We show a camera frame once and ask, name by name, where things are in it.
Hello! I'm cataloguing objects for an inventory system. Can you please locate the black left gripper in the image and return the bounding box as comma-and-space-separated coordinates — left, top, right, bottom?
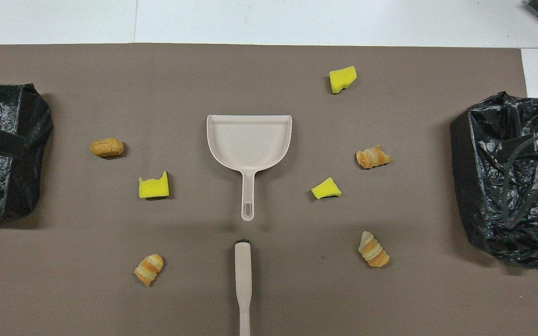
0, 125, 32, 160

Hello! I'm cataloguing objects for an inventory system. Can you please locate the tan peanut-shaped bread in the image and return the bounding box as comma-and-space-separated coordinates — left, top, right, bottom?
90, 138, 125, 158

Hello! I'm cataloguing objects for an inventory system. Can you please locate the yellow sponge with notched edge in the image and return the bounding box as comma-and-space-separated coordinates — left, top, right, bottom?
138, 171, 170, 200

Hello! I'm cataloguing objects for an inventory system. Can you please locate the brown curled toy croissant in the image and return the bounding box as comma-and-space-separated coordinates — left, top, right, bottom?
355, 145, 392, 170

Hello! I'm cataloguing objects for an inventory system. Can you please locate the orange striped toy croissant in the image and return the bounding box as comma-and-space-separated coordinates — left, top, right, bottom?
134, 253, 164, 287

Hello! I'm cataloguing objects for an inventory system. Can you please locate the pale-tipped striped toy croissant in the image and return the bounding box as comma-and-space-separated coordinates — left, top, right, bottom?
358, 231, 390, 268

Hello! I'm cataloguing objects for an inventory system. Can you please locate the yellow five-sided sponge chunk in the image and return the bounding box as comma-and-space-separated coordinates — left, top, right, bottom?
329, 66, 358, 94

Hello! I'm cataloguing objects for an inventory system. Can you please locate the small yellow sponge wedge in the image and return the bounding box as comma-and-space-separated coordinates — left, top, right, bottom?
311, 177, 343, 201

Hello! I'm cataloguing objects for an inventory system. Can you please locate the beige plastic dustpan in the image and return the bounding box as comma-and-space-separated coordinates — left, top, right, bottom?
206, 114, 293, 222

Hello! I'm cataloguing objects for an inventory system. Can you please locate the beige brush with black bristles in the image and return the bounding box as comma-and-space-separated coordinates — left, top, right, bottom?
234, 239, 253, 336

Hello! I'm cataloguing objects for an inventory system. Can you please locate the brown table mat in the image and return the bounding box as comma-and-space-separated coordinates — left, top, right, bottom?
0, 43, 538, 336

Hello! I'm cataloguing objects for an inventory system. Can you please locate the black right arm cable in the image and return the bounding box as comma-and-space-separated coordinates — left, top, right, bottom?
503, 131, 538, 229

